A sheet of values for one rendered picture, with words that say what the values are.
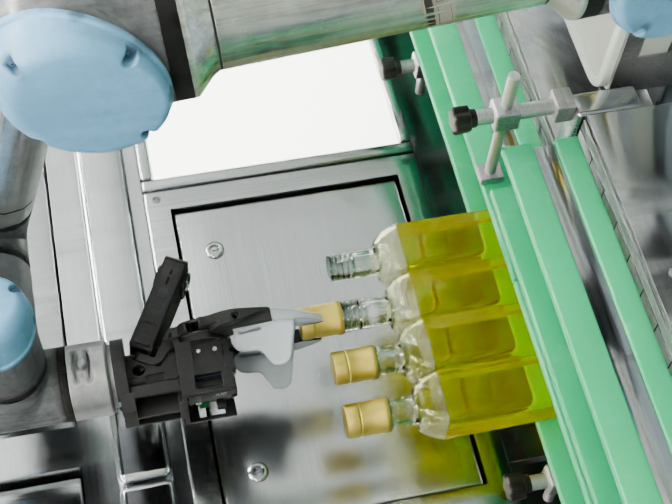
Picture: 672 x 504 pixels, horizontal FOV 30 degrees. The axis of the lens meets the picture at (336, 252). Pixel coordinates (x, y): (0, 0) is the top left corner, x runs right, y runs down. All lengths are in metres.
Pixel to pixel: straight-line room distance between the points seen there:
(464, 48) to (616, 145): 0.28
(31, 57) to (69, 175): 0.78
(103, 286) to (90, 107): 0.64
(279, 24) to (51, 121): 0.17
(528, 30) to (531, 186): 0.28
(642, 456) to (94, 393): 0.51
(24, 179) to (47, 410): 0.23
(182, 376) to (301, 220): 0.35
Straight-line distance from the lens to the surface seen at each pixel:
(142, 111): 0.85
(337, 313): 1.28
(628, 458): 1.12
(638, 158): 1.26
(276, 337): 1.25
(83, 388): 1.24
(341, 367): 1.25
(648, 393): 1.15
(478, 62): 1.45
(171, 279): 1.29
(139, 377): 1.25
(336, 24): 0.86
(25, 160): 1.13
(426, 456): 1.37
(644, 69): 1.34
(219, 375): 1.23
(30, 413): 1.25
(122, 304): 1.46
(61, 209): 1.56
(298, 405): 1.39
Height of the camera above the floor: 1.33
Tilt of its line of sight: 8 degrees down
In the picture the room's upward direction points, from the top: 99 degrees counter-clockwise
